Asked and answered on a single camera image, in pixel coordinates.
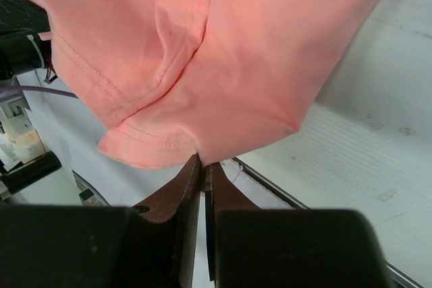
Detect salmon pink t-shirt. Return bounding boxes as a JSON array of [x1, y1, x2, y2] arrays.
[[29, 0, 378, 169]]

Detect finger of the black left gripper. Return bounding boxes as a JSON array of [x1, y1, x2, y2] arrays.
[[1, 0, 50, 34]]

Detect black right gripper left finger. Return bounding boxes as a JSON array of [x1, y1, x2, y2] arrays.
[[1, 155, 201, 287]]

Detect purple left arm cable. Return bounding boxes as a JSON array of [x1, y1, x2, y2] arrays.
[[0, 85, 78, 99]]

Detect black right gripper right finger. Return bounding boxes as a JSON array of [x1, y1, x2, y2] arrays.
[[204, 163, 394, 287]]

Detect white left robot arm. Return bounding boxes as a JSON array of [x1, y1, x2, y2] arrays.
[[1, 0, 51, 86]]

